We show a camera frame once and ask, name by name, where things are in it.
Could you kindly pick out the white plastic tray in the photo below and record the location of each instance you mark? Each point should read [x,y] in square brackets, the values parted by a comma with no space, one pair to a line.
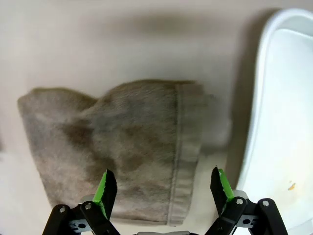
[281,110]

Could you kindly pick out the brown terry cleaning cloth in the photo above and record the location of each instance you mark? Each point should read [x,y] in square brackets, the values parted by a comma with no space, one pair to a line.
[137,137]

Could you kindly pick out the large orange food crumb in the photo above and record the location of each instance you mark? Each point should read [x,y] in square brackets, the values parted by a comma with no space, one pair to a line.
[291,187]

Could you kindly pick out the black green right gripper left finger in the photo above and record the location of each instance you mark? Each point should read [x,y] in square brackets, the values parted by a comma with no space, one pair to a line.
[108,191]

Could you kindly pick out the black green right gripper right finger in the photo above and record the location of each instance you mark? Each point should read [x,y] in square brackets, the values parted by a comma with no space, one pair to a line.
[218,191]

